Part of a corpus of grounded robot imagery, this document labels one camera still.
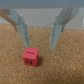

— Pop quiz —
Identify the pink block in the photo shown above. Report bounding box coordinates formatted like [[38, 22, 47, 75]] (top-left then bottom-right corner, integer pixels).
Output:
[[22, 47, 41, 67]]

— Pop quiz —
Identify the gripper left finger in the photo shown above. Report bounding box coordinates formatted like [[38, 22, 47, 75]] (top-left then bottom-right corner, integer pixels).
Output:
[[0, 7, 33, 49]]

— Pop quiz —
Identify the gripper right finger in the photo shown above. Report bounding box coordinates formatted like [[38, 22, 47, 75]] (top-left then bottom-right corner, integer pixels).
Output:
[[49, 7, 82, 51]]

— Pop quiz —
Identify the white cabinet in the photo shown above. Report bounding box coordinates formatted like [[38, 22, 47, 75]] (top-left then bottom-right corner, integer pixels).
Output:
[[0, 0, 84, 32]]

